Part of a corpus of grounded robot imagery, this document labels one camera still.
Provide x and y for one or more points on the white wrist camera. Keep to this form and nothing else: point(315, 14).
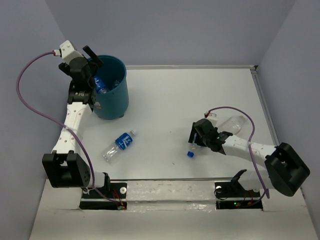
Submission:
point(212, 117)
point(67, 52)

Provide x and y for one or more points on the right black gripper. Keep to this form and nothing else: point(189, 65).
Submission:
point(198, 141)

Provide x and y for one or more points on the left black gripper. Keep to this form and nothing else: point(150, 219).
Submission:
point(93, 65)

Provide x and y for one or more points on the Pocari bottle white cap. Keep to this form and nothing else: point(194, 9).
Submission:
point(101, 87)

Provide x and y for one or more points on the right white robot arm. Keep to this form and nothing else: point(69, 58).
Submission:
point(283, 171)

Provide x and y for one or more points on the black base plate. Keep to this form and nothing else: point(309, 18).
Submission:
point(113, 200)
point(230, 197)

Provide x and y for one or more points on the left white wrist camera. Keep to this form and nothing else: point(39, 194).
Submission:
point(67, 52)

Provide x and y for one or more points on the clear capless bottle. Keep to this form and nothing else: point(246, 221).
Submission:
point(115, 84)

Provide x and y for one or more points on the small blue label bottle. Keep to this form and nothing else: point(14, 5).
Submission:
point(193, 147)

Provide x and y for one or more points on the teal plastic bin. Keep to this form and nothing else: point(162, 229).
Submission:
point(114, 103)

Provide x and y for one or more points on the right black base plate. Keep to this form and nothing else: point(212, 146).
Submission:
point(230, 197)

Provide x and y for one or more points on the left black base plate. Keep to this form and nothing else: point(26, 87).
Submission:
point(113, 200)

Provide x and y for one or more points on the clear bottle beige label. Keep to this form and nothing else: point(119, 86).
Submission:
point(233, 124)

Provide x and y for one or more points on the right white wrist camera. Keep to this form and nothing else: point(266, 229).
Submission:
point(212, 117)

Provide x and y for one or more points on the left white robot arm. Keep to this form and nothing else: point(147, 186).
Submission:
point(68, 165)

